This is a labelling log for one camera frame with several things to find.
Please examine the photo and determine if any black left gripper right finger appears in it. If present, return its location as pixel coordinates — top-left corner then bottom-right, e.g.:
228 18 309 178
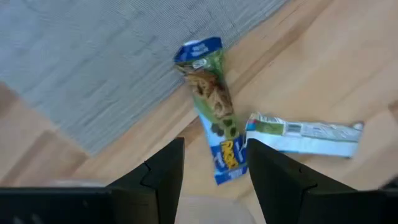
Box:
246 138 357 224

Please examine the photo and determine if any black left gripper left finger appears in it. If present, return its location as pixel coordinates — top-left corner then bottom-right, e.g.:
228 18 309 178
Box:
105 137 186 224

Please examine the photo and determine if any dark blue green granola bar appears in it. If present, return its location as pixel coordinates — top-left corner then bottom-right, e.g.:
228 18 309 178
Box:
173 36 249 186

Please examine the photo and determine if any clear plastic bin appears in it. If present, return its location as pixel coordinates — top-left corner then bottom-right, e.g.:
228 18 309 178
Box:
46 179 259 224

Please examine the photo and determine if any grey woven table mat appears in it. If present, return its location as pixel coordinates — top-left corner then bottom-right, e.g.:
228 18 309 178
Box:
0 0 290 156

